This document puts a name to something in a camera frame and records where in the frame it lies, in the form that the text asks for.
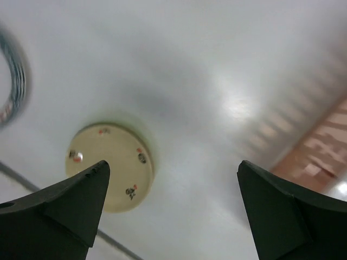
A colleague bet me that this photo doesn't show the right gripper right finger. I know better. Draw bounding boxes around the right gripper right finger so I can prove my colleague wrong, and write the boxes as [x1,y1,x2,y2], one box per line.
[237,160,346,260]

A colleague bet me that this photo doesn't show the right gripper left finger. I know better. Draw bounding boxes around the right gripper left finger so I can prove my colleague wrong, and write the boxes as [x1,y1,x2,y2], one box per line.
[0,159,111,260]

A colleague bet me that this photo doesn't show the dark rimmed plate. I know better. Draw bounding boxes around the dark rimmed plate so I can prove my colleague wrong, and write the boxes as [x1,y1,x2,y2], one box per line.
[1,23,32,129]

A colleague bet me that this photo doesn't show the white pink dish rack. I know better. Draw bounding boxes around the white pink dish rack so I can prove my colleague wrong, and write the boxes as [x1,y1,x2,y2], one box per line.
[235,78,346,197]

